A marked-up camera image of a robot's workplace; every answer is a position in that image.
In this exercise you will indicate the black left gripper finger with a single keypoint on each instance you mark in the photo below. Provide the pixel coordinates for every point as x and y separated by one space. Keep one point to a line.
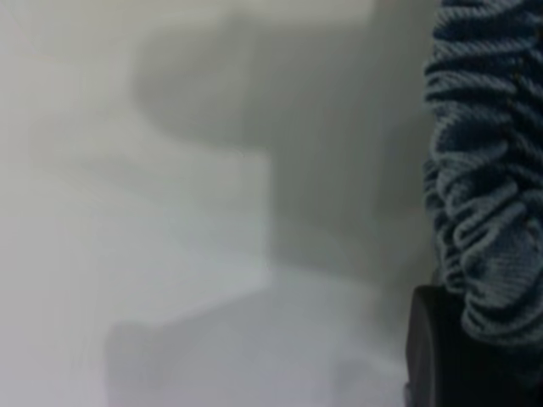
437 360

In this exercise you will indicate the blue denim shorts with print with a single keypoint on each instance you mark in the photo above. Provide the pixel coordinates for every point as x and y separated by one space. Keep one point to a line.
488 169

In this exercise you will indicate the white table cover sheet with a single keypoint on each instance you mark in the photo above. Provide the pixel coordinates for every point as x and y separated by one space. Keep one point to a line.
127 212

